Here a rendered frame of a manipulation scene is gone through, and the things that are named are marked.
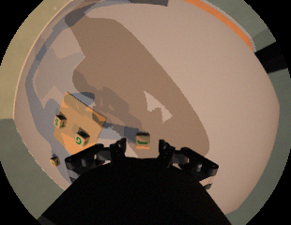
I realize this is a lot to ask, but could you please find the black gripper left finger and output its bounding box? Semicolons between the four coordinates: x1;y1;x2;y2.
65;138;130;183

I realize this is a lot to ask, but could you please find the orange flat mat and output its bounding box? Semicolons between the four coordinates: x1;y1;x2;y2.
54;91;107;155

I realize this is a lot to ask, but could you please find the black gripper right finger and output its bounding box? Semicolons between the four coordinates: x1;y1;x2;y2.
151;140;219;190

